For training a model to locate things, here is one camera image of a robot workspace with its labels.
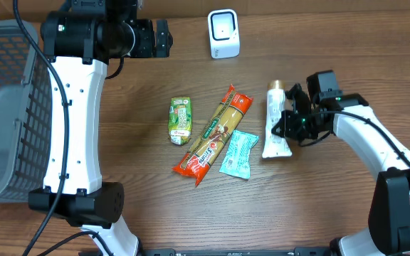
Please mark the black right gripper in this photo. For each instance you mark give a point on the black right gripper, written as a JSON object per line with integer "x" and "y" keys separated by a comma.
{"x": 287, "y": 129}

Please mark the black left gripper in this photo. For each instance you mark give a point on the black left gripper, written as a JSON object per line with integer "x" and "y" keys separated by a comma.
{"x": 161, "y": 39}

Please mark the white tube with gold cap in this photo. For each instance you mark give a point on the white tube with gold cap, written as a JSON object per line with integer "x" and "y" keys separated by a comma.
{"x": 275, "y": 146}

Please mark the teal snack packet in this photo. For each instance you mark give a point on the teal snack packet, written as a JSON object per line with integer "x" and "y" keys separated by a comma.
{"x": 236, "y": 161}

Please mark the orange spaghetti packet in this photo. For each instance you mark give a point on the orange spaghetti packet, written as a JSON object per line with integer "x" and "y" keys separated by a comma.
{"x": 206, "y": 148}

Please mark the green juice carton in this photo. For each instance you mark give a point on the green juice carton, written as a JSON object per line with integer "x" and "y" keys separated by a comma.
{"x": 179, "y": 122}

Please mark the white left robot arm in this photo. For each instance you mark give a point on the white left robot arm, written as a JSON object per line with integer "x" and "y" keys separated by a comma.
{"x": 79, "y": 41}

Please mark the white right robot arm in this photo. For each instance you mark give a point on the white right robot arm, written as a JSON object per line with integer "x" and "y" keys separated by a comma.
{"x": 323, "y": 109}

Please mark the white barcode scanner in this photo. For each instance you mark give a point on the white barcode scanner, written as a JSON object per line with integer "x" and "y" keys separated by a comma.
{"x": 223, "y": 34}

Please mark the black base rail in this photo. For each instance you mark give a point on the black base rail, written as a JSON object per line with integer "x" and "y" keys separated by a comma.
{"x": 298, "y": 251}

